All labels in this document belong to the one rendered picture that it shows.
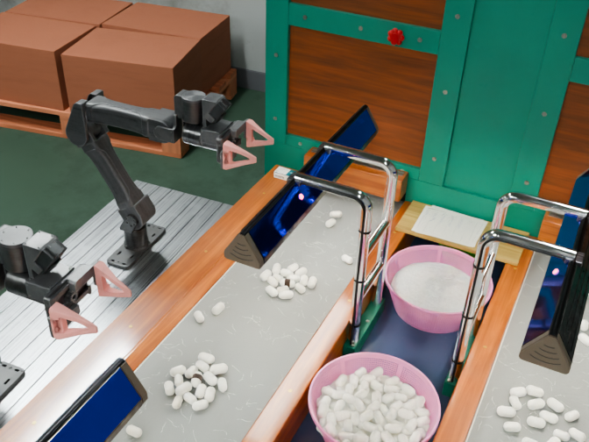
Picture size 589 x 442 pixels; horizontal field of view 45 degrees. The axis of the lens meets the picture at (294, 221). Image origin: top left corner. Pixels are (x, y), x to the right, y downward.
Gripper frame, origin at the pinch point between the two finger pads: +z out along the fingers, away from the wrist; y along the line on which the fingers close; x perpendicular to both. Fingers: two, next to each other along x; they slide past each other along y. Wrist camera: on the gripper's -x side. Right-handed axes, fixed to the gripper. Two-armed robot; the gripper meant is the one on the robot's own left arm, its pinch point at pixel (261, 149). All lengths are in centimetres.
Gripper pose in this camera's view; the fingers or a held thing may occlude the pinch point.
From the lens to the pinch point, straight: 165.1
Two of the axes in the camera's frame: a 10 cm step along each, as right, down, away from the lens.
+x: -0.4, 8.2, 5.8
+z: 9.2, 2.5, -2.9
